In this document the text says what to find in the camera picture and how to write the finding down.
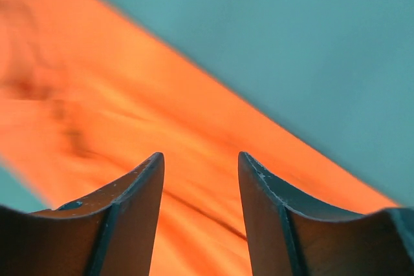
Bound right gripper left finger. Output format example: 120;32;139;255
28;153;164;275

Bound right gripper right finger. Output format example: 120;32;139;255
238;151;361;275

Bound orange t shirt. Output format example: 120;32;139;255
1;0;394;275

